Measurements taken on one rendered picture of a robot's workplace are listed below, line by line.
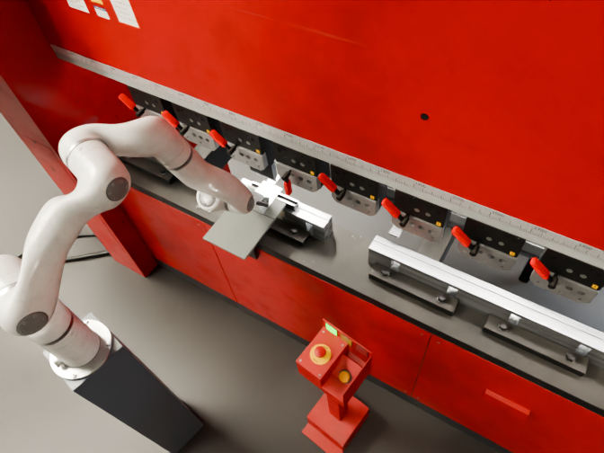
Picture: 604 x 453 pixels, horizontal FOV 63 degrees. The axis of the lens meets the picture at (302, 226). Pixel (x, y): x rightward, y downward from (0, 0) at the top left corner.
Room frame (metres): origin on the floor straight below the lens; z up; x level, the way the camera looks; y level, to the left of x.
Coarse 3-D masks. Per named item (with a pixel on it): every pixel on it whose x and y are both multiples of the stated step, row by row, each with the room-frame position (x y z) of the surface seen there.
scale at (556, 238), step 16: (96, 64) 1.51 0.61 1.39; (144, 80) 1.37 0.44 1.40; (176, 96) 1.29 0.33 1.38; (224, 112) 1.17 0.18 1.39; (256, 128) 1.10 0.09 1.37; (272, 128) 1.06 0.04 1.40; (304, 144) 0.99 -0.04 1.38; (352, 160) 0.90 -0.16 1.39; (384, 176) 0.84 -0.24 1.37; (400, 176) 0.81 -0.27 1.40; (432, 192) 0.75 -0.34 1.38; (480, 208) 0.68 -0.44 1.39; (512, 224) 0.63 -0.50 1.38; (528, 224) 0.61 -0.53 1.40; (560, 240) 0.56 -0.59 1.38; (592, 256) 0.51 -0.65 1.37
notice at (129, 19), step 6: (114, 0) 1.36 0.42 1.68; (120, 0) 1.34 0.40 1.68; (126, 0) 1.33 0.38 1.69; (114, 6) 1.36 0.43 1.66; (120, 6) 1.35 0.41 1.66; (126, 6) 1.33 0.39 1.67; (120, 12) 1.35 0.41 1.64; (126, 12) 1.34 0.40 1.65; (132, 12) 1.32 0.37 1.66; (120, 18) 1.36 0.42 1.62; (126, 18) 1.35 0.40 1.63; (132, 18) 1.33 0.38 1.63; (132, 24) 1.33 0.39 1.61
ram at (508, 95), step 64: (64, 0) 1.51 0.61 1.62; (192, 0) 1.17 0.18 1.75; (256, 0) 1.04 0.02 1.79; (320, 0) 0.94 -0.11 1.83; (384, 0) 0.85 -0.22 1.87; (448, 0) 0.78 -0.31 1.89; (512, 0) 0.71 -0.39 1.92; (576, 0) 0.66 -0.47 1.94; (128, 64) 1.40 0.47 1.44; (192, 64) 1.21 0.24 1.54; (256, 64) 1.07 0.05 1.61; (320, 64) 0.95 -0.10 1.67; (384, 64) 0.85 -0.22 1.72; (448, 64) 0.77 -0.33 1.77; (512, 64) 0.70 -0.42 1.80; (576, 64) 0.64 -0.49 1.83; (320, 128) 0.96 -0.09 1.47; (384, 128) 0.84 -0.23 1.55; (448, 128) 0.75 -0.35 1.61; (512, 128) 0.67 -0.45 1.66; (576, 128) 0.61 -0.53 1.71; (448, 192) 0.73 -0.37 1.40; (512, 192) 0.64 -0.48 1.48; (576, 192) 0.57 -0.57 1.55; (576, 256) 0.53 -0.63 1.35
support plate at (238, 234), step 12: (276, 204) 1.09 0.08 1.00; (228, 216) 1.07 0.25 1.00; (240, 216) 1.06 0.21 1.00; (252, 216) 1.06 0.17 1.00; (264, 216) 1.05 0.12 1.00; (276, 216) 1.04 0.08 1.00; (216, 228) 1.03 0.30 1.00; (228, 228) 1.02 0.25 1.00; (240, 228) 1.01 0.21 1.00; (252, 228) 1.00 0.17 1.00; (264, 228) 0.99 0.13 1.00; (216, 240) 0.98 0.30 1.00; (228, 240) 0.97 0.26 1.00; (240, 240) 0.96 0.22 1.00; (252, 240) 0.95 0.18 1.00; (228, 252) 0.93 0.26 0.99; (240, 252) 0.91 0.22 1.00
